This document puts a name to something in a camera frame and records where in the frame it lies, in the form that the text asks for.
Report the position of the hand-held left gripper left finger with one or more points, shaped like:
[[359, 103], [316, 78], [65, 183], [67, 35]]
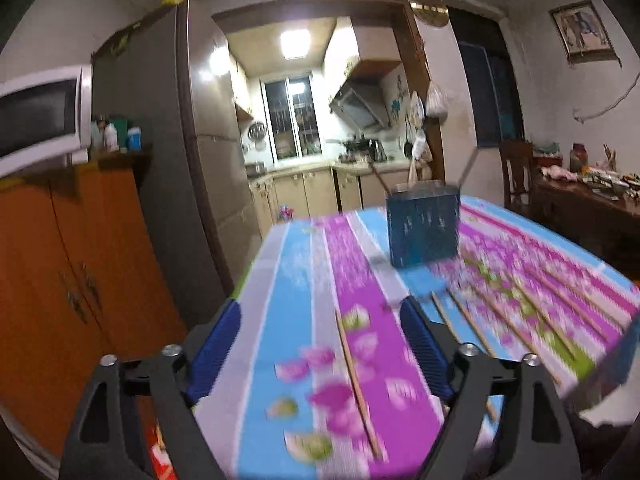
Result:
[[215, 345]]

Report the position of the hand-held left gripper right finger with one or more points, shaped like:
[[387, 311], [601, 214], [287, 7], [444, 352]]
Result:
[[420, 340]]

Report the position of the long wooden chopstick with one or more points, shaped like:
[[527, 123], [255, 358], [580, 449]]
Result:
[[575, 295], [470, 320], [542, 317], [510, 327], [357, 385], [379, 177], [442, 315], [469, 166]]

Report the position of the blue plastic utensil holder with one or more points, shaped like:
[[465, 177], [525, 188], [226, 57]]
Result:
[[425, 225]]

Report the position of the floral striped tablecloth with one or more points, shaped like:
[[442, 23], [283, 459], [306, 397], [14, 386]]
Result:
[[360, 260]]

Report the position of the beige lower kitchen cabinets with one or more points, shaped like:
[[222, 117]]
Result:
[[320, 190]]

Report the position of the orange wooden cabinet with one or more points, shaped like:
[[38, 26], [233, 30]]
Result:
[[50, 260]]

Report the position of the hanging kitchen cloths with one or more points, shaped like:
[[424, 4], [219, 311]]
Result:
[[419, 150]]

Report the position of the grey refrigerator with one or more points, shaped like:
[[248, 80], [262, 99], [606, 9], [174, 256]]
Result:
[[160, 160]]

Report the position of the steel kettle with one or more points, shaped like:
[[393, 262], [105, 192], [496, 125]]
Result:
[[377, 150]]

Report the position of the wooden chair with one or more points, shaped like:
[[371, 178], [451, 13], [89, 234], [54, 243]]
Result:
[[515, 170]]

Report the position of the dark wooden side table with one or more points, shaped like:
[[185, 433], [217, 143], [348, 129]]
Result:
[[575, 220]]

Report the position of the black wok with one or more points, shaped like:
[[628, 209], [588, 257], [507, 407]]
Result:
[[356, 145]]

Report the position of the pink cloth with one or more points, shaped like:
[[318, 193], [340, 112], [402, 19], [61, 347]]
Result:
[[560, 173]]

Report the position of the hanging metal colander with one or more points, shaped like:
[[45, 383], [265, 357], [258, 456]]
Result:
[[256, 131]]

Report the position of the blue lidded cup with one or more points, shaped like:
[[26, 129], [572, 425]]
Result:
[[134, 139]]

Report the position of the green plastic bag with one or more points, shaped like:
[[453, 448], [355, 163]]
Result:
[[547, 149]]

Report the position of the white plastic bottle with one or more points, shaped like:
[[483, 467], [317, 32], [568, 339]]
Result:
[[111, 137]]

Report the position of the green plastic container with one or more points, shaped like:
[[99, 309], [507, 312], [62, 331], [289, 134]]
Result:
[[121, 127]]

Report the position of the kitchen window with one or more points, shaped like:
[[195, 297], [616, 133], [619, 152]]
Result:
[[290, 120]]

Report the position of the hanging white plastic bag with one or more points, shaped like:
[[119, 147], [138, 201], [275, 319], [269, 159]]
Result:
[[436, 102]]

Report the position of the clear plastic container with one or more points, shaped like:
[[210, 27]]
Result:
[[96, 137]]

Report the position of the steel range hood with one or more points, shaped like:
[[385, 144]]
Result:
[[357, 107]]

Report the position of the glass jar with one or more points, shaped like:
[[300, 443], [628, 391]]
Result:
[[579, 159]]

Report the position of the dark barred window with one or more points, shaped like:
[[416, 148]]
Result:
[[487, 85]]

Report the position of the white microwave oven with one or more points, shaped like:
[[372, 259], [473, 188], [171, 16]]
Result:
[[35, 115]]

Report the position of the upper kitchen cabinet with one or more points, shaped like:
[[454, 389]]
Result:
[[365, 45]]

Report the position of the kitchen ceiling light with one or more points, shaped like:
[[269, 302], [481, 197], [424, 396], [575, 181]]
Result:
[[296, 44]]

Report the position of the gold wall clock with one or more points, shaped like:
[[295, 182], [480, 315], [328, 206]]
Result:
[[429, 8]]

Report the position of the wooden door frame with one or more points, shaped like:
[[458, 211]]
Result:
[[300, 10]]

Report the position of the framed wall picture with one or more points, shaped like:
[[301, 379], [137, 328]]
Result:
[[582, 30]]

